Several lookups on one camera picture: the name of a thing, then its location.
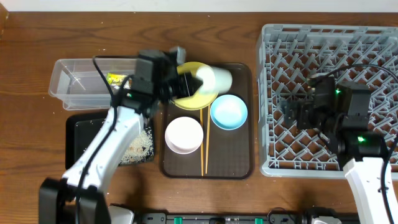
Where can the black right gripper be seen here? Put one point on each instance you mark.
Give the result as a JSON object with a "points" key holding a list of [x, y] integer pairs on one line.
{"points": [[303, 109]]}

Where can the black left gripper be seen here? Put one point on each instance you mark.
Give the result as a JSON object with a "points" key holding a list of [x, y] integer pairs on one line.
{"points": [[187, 79]]}

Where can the white cup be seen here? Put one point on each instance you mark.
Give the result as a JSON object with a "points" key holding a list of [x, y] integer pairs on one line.
{"points": [[215, 80]]}

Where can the light blue bowl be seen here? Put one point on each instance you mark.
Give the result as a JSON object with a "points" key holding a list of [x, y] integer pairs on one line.
{"points": [[229, 112]]}

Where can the pink white bowl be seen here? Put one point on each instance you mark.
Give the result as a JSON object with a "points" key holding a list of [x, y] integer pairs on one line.
{"points": [[183, 135]]}

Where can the green orange snack wrapper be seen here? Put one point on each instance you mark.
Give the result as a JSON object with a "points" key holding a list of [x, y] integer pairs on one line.
{"points": [[115, 80]]}

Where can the rice food scraps pile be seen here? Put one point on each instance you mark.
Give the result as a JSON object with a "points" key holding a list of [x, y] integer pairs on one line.
{"points": [[141, 149]]}

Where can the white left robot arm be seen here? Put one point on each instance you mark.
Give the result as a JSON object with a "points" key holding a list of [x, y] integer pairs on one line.
{"points": [[78, 197]]}

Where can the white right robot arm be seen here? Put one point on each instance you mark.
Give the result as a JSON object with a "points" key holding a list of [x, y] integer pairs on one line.
{"points": [[364, 158]]}

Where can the grey dishwasher rack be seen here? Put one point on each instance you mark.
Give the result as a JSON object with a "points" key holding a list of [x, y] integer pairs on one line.
{"points": [[287, 55]]}

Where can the clear plastic waste bin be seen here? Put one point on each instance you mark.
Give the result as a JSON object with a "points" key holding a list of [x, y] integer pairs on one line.
{"points": [[77, 83]]}

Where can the black waste tray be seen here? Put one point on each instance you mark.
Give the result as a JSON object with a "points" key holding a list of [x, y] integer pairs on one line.
{"points": [[80, 131]]}

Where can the yellow plate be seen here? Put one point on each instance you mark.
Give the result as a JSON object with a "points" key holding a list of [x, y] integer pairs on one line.
{"points": [[198, 100]]}

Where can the dark brown serving tray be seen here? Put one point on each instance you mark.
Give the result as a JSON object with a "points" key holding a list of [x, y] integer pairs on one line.
{"points": [[230, 154]]}

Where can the black rail bar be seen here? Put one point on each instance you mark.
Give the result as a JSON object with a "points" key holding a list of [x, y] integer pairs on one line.
{"points": [[162, 218]]}

